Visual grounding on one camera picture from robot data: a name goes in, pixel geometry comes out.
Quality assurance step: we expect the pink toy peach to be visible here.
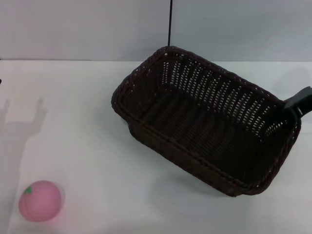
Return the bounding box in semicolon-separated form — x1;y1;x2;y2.
18;180;62;222

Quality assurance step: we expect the black vertical wall strip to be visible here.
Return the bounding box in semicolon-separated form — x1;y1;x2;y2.
167;0;174;47

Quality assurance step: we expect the black woven plastic basket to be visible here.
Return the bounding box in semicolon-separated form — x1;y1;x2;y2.
111;45;302;197

